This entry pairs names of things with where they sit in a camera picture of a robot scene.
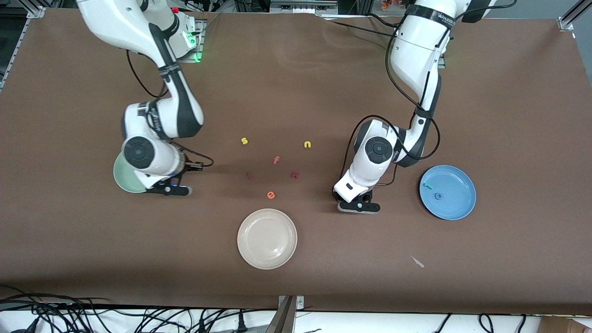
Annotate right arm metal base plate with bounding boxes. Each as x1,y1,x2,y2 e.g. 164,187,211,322
178,18,204,63

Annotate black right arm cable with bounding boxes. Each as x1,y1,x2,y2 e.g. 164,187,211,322
126,46,214,173

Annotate grey angled metal bar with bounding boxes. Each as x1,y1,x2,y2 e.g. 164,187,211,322
265,296,295,333

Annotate blue plate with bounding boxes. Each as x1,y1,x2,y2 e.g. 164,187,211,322
419,165,477,221

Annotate green plate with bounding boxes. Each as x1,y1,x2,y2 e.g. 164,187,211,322
113,152,148,193

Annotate black cable on table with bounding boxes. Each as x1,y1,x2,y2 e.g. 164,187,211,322
324,13,403,42

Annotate beige plate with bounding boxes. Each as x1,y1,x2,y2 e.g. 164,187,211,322
237,208,298,270

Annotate aluminium frame profile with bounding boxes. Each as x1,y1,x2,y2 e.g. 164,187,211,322
557,0,592,32
0,6,47,91

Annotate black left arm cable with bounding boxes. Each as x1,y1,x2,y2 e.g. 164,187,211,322
342,18,442,188

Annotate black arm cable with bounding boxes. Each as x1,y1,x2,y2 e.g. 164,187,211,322
342,18,442,188
126,46,214,173

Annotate brown cardboard box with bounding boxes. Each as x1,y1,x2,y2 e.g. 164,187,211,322
539,315,592,333

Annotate tangled black floor cables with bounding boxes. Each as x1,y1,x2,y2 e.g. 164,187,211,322
0,284,278,333

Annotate grey metal background frame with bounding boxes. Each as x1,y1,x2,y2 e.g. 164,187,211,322
270,0,339,14

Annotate metal table edge bracket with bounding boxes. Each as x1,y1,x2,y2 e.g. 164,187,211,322
277,295,306,311

